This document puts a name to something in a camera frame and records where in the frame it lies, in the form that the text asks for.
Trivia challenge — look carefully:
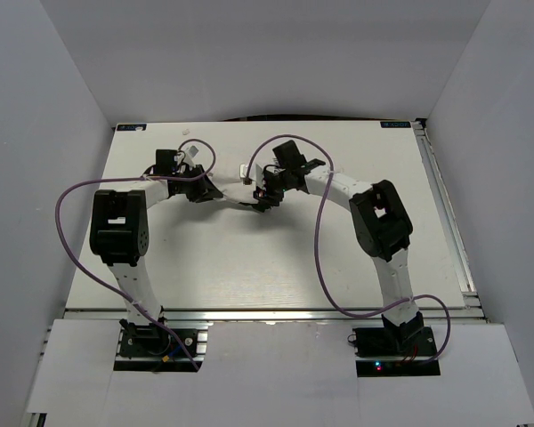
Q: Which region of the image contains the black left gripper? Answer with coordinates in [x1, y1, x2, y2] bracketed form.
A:
[173, 164, 223, 203]

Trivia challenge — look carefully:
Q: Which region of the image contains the white green-sleeved t-shirt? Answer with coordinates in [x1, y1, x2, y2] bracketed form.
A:
[208, 171, 269, 213]

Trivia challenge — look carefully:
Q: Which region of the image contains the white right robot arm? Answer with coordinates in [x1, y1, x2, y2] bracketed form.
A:
[240, 134, 424, 355]

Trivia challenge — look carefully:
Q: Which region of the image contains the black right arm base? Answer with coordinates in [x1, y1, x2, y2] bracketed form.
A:
[347, 327, 441, 378]

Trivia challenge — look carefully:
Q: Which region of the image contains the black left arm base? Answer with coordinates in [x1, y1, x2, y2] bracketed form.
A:
[113, 319, 205, 374]

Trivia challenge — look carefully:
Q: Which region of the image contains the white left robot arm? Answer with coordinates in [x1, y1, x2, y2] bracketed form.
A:
[90, 146, 223, 355]

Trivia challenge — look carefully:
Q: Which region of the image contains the blue table corner label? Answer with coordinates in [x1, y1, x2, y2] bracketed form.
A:
[116, 124, 147, 132]

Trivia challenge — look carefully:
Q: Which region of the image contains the blue right corner label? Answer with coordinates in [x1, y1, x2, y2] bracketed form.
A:
[380, 121, 412, 129]

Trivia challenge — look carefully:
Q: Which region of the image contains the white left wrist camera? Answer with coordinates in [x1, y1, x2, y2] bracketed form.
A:
[181, 145, 199, 167]

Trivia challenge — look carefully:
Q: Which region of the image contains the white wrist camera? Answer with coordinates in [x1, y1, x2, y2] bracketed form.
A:
[181, 145, 199, 167]
[239, 164, 264, 188]

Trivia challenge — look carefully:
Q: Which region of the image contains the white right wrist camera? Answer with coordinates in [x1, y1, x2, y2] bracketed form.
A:
[239, 164, 264, 188]

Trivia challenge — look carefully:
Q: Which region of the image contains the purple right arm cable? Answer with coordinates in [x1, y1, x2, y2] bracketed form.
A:
[247, 135, 451, 367]

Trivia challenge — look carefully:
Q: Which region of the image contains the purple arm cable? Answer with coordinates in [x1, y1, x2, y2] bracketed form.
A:
[55, 140, 217, 373]
[247, 135, 451, 367]

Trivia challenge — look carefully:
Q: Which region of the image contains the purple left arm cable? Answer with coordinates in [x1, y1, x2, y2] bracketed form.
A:
[55, 140, 217, 373]

